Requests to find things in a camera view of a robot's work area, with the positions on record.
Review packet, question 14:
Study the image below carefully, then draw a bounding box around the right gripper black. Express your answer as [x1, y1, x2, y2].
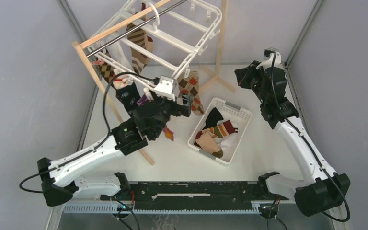
[234, 60, 268, 104]

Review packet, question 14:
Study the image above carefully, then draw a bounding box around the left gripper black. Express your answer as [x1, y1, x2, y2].
[146, 85, 191, 139]

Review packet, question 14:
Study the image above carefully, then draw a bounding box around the beige orange argyle sock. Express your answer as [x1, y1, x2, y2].
[177, 71, 205, 116]

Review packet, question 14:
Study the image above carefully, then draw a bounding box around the white plastic clip hanger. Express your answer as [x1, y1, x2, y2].
[80, 0, 223, 99]

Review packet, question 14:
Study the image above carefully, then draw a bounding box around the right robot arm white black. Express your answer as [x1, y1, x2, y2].
[234, 61, 351, 222]

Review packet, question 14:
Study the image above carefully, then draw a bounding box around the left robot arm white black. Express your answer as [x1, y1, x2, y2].
[37, 94, 193, 207]

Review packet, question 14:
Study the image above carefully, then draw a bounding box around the black sock in basket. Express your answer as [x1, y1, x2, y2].
[202, 107, 224, 130]

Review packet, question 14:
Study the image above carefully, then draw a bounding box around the tan sock in basket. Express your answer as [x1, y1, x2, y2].
[195, 131, 223, 158]

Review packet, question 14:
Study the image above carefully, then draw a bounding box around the white plastic basket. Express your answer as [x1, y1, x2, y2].
[187, 98, 253, 165]

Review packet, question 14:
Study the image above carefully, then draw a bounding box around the white sock in basket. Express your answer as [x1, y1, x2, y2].
[219, 132, 238, 156]

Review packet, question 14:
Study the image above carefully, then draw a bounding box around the navy blue sock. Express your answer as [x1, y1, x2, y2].
[116, 83, 141, 116]

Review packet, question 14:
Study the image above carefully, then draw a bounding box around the brown yellow argyle sock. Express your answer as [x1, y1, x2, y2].
[92, 58, 115, 83]

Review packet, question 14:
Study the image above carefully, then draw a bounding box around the white sock hanging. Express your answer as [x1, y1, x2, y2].
[107, 42, 134, 72]

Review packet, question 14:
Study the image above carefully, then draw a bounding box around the metal hanging rod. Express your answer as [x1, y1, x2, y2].
[80, 0, 185, 58]

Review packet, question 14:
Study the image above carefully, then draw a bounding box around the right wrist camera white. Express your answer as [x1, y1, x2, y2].
[256, 47, 283, 70]

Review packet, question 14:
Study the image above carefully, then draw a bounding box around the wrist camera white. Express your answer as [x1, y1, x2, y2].
[256, 47, 283, 70]
[154, 76, 176, 102]

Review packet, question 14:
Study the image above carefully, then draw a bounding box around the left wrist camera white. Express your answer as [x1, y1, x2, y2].
[154, 76, 176, 102]

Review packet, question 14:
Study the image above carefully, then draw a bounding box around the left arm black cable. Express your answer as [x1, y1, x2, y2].
[19, 71, 159, 194]

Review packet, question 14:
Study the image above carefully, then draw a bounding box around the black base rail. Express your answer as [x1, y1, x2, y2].
[100, 181, 289, 211]

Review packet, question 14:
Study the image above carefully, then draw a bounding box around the wooden rack frame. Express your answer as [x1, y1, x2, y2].
[72, 0, 236, 166]

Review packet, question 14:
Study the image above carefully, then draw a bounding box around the white cable duct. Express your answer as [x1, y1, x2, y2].
[63, 202, 270, 214]

